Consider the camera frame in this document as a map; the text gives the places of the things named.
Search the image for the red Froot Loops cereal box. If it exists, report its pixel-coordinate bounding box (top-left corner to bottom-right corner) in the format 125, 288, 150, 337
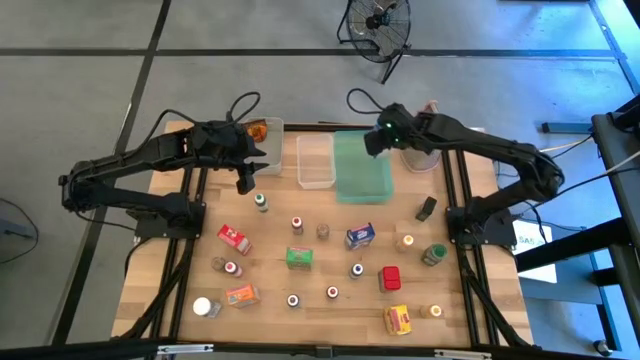
216, 223, 254, 257

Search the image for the yellow Corn Pops cereal box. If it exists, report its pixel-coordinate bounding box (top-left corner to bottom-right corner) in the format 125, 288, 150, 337
383, 304, 413, 337

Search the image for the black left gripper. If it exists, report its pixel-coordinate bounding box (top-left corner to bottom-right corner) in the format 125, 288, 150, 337
192, 118, 271, 197

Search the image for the red lid paprika tin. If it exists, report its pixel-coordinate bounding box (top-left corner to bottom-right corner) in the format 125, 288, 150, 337
378, 265, 403, 294

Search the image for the clear plastic bin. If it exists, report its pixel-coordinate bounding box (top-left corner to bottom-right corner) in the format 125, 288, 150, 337
295, 132, 337, 191
241, 116, 285, 177

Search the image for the blue metal bar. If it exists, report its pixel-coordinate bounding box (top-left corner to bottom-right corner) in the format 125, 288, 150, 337
542, 121, 595, 135

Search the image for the silver metal bracket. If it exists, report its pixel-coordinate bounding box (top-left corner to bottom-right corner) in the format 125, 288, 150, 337
156, 343, 215, 356
433, 348, 494, 360

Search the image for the white paper sheet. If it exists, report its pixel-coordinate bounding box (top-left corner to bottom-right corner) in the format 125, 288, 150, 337
512, 219, 558, 285

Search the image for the dark green small box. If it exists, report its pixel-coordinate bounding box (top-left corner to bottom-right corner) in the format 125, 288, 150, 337
414, 195, 439, 223

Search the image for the white lid spice jar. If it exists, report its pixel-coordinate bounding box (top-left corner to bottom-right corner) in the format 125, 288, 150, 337
192, 296, 223, 319

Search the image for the blue Frosted Flakes cereal box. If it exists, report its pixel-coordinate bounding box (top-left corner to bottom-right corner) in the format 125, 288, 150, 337
344, 222, 377, 251

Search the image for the metal box grater pink handle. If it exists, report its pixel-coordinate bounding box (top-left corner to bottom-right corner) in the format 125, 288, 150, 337
398, 99, 444, 174

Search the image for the orange taco seasoning packet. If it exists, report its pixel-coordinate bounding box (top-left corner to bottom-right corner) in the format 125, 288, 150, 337
245, 118, 269, 144

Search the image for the green spice jar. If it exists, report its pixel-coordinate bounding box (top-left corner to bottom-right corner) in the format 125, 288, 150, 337
420, 242, 449, 267

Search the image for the green Apple Jacks cereal box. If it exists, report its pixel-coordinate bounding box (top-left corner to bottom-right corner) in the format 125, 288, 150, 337
285, 246, 315, 272

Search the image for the black floor fan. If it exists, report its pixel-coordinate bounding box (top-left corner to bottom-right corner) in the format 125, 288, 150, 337
335, 0, 413, 85

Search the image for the orange cereal box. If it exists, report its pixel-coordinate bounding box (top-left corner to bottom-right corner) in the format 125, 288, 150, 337
225, 283, 262, 309

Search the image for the translucent green plastic tray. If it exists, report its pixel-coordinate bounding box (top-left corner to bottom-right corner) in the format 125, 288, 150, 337
333, 130, 396, 205

